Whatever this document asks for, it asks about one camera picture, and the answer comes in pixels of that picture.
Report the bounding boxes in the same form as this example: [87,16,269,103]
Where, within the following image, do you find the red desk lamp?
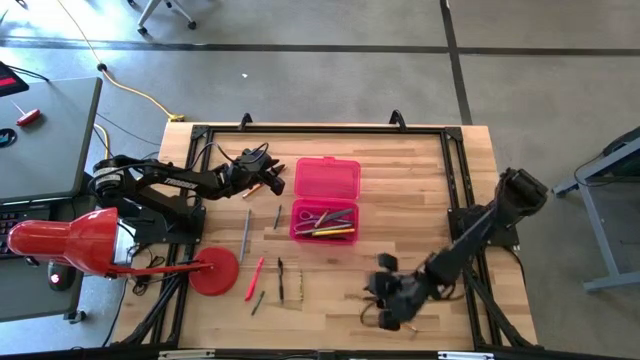
[6,207,240,297]

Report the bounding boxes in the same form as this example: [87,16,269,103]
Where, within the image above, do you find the yellow power cable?
[54,0,187,161]

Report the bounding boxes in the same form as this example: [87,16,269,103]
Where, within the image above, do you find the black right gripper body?
[397,269,435,321]

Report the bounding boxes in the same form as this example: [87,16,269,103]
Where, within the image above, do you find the short orange pencil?
[241,181,267,200]

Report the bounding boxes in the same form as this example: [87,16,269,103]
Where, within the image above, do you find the yellow pen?
[311,227,357,238]

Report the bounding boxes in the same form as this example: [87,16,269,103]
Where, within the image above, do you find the grey desk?
[0,77,104,202]

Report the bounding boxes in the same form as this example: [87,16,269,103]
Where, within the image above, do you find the dark lower desk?
[0,197,86,324]

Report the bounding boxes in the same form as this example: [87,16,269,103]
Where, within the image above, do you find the red-handled screwdriver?
[10,101,42,127]

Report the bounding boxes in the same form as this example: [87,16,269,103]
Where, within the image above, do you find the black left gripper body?
[227,167,274,189]

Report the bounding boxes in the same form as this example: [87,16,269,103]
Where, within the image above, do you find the pink plastic supply box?
[288,156,362,246]

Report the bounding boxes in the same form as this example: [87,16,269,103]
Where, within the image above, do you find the office chair base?
[127,0,197,37]

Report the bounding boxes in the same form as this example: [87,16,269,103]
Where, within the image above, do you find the black aluminium frame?
[112,122,539,351]

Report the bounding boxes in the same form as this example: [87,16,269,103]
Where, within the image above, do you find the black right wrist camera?
[366,272,401,307]

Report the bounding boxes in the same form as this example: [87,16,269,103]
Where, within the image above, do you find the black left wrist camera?
[233,148,269,171]

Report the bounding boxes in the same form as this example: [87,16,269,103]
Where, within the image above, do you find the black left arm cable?
[191,141,271,172]

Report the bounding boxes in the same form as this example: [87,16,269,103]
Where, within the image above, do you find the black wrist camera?
[233,148,269,171]
[366,272,401,307]

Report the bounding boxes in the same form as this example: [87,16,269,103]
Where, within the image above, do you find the grey metal table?
[552,127,640,294]

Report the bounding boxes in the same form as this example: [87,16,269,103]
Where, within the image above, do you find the purple-handled scissors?
[294,208,354,234]

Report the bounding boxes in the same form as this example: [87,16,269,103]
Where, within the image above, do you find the grey-green pencil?
[294,222,354,236]

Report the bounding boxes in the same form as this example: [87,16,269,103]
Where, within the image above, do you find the black device with red panel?
[0,60,30,99]

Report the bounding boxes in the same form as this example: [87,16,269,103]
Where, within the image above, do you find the black keyboard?
[0,207,51,261]

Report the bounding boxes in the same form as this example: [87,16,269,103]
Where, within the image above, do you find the grey pen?
[239,208,253,265]

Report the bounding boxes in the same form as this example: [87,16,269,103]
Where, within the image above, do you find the pink pen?
[244,256,265,302]

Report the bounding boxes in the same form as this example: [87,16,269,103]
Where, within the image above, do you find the black computer mouse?
[46,261,77,294]

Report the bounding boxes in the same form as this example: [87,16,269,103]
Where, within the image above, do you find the white metal bracket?
[437,351,496,360]
[158,349,216,360]

